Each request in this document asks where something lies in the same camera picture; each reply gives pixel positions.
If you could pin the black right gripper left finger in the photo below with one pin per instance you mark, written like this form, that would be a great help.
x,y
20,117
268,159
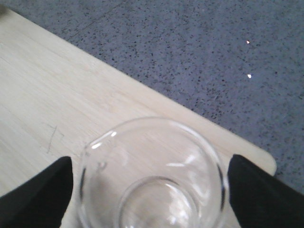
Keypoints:
x,y
41,202

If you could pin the clear glass beaker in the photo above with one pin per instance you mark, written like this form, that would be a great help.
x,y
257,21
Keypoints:
x,y
151,173

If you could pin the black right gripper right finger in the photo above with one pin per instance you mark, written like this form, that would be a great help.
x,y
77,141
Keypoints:
x,y
261,201

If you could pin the light wooden cutting board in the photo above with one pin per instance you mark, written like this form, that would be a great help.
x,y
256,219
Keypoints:
x,y
56,98

